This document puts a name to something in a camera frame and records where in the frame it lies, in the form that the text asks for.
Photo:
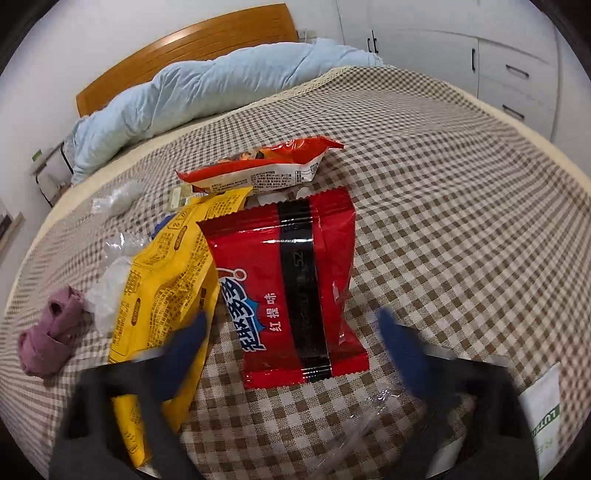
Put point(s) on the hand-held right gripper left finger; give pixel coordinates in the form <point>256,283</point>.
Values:
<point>187,346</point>

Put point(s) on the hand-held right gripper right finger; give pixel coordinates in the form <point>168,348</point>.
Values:
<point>401,350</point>

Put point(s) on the cream bed sheet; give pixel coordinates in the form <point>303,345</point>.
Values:
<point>138,150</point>

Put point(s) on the white and green snack packet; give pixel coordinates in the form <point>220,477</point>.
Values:
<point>545,415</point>

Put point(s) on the white wall socket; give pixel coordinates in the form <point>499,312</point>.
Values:
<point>307,33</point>

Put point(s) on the black metal bedside rack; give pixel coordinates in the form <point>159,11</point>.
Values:
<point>46,160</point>

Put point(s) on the white wardrobe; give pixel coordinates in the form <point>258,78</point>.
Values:
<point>508,46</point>

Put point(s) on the purple cloth bundle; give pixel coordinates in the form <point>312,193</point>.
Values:
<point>51,332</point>

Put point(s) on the clear plastic film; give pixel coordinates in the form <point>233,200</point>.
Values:
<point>364,420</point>

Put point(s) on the yellow snack bag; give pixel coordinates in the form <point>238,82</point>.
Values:
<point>166,277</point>

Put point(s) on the clear plastic bottle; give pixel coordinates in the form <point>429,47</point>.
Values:
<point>120,196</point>

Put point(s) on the orange snack bag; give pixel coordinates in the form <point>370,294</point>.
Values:
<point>277,161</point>

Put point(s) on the red snack packet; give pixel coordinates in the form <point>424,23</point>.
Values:
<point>258,258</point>

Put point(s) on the white plastic bag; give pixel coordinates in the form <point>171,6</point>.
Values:
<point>108,290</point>

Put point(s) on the small blue plastic piece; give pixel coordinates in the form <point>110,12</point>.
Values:
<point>162,228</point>

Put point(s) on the light blue duvet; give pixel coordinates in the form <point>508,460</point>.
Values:
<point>207,83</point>

